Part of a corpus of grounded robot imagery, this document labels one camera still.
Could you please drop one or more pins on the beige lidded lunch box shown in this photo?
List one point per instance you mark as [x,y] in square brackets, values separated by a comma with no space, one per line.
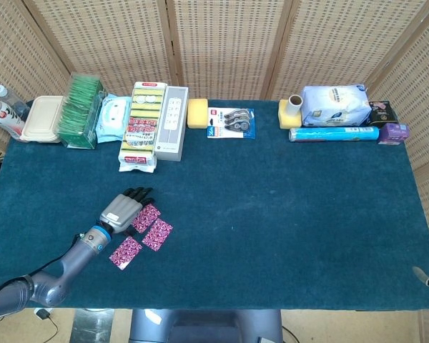
[41,119]

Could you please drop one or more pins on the clear box green tea bags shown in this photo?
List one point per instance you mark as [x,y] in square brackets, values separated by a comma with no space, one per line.
[78,114]

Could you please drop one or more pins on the black power adapter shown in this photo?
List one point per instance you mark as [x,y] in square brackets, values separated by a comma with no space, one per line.
[42,314]

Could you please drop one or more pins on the black snack packet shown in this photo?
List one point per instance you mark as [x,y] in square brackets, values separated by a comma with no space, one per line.
[382,114]

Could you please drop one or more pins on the clear bottle white cap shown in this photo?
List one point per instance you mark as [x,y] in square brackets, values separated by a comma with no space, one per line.
[10,100]

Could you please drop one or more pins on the yellow sponge multipack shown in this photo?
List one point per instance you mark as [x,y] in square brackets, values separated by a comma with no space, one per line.
[141,125]

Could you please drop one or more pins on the correction tape blister pack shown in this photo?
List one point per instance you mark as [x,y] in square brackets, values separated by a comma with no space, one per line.
[232,121]

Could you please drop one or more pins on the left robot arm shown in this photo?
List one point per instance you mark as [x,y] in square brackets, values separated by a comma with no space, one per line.
[68,264]

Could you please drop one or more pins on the blue plastic wrap roll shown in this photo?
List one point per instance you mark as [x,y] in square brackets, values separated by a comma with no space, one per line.
[332,134]

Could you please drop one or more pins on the yellow sponge with paper cup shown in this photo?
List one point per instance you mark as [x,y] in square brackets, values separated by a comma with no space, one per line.
[286,119]

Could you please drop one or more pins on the woven bamboo folding screen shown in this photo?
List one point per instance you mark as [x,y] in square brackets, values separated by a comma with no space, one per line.
[218,43]

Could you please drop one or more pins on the pink patterned rectangular block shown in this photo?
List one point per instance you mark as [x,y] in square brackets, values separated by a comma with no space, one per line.
[125,253]
[148,218]
[157,234]

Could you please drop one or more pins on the small purple box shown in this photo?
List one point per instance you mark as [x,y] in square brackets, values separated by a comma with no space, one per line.
[393,133]

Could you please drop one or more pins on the light blue wet wipes pack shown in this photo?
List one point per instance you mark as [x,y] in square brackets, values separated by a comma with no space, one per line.
[112,118]

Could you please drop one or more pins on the white power strip box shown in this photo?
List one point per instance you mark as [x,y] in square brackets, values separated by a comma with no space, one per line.
[171,125]

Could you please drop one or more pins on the white label bottle black cap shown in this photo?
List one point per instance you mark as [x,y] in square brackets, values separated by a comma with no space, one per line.
[3,118]

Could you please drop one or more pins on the grey robot torso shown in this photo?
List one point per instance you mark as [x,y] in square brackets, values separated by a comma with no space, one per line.
[207,327]

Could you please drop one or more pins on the teal felt table mat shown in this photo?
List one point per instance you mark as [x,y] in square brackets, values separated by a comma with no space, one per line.
[271,214]

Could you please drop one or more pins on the shiny metal base plate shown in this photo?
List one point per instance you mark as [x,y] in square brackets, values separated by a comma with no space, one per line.
[93,327]

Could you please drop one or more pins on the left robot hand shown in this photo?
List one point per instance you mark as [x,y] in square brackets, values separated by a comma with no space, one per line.
[123,212]

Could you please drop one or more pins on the white blue tissue bag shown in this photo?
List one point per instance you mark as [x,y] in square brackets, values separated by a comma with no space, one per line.
[336,103]

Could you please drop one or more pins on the white paper roll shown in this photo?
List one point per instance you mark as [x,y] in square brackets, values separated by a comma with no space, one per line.
[296,103]

